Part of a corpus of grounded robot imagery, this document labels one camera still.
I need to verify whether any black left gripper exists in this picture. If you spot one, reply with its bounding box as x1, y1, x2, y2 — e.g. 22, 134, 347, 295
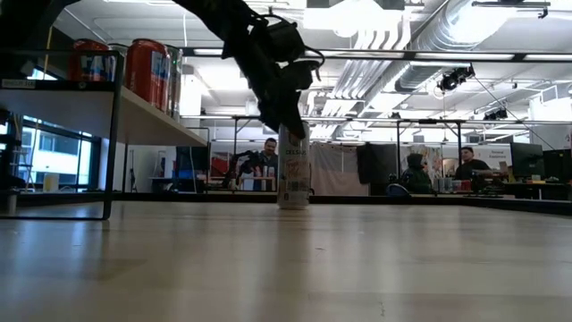
223, 20, 325, 140

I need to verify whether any pale yellow container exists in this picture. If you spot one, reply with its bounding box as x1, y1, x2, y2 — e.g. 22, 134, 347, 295
42, 173, 61, 193

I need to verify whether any white cylinder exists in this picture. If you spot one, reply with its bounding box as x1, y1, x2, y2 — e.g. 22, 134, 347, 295
3, 190, 19, 216

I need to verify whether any black overhead beam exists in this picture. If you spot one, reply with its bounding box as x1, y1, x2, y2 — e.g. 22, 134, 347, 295
181, 47, 572, 64

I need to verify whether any black monitor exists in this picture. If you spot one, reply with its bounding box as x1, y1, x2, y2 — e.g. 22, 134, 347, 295
510, 141, 544, 181
543, 148, 572, 182

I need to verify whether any black cloth panel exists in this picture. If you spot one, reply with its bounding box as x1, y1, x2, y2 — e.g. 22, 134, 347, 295
356, 142, 401, 197

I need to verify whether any pale pink cloth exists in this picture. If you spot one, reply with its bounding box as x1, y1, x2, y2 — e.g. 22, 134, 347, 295
309, 141, 370, 197

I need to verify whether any blue round object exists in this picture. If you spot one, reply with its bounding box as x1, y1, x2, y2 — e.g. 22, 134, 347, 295
386, 182, 412, 199

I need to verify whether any red beverage can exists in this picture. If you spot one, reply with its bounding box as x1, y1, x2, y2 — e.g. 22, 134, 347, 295
68, 38, 118, 83
123, 38, 172, 114

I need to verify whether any silver ventilation duct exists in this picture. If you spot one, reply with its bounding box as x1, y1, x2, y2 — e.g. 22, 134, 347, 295
395, 0, 515, 93

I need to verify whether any person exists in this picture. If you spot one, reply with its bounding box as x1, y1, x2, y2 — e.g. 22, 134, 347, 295
399, 152, 433, 195
257, 137, 281, 192
453, 146, 492, 181

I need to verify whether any white wall sign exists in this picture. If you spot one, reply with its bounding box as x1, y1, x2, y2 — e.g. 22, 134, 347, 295
464, 145, 513, 174

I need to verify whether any black ceiling camera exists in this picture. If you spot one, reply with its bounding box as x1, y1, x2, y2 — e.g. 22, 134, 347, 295
482, 106, 509, 122
436, 65, 476, 94

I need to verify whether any black framed window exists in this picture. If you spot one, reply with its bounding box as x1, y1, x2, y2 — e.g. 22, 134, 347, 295
0, 106, 102, 194

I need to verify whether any white slim beverage can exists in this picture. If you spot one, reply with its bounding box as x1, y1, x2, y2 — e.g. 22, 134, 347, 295
276, 123, 312, 210
109, 43, 130, 89
167, 44, 184, 121

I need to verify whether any black metal station frame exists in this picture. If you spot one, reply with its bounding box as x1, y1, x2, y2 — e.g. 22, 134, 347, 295
231, 114, 314, 194
395, 118, 464, 180

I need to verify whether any black ceiling track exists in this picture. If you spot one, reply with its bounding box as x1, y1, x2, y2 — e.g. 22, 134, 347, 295
471, 0, 551, 20

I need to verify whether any wooden shelf black metal frame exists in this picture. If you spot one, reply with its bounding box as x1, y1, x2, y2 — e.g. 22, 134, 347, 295
0, 48, 210, 221

